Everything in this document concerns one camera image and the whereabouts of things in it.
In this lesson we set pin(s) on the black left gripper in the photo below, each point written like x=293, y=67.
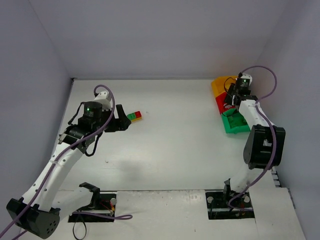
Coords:
x=116, y=122

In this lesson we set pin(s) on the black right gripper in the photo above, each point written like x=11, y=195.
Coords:
x=230, y=99

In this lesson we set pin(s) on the green red yellow lego stack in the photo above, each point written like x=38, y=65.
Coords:
x=134, y=116

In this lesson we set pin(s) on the green red flower lego stack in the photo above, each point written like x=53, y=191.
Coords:
x=227, y=106

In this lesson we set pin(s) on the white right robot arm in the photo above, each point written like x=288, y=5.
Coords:
x=264, y=146

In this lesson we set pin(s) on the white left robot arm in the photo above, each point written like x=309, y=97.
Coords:
x=39, y=210

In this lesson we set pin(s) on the yellow plastic bin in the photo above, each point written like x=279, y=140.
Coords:
x=221, y=83

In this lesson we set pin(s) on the red plastic bin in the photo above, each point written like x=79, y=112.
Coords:
x=220, y=100

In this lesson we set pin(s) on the green plastic bin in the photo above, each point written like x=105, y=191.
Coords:
x=234, y=122

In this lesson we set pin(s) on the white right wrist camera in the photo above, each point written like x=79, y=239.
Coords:
x=246, y=77

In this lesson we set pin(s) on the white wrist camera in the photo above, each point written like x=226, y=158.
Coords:
x=246, y=77
x=105, y=99

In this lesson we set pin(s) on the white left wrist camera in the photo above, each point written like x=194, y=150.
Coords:
x=105, y=99

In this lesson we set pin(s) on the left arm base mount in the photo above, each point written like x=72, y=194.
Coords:
x=105, y=206

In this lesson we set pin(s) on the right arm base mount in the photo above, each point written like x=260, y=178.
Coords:
x=218, y=208

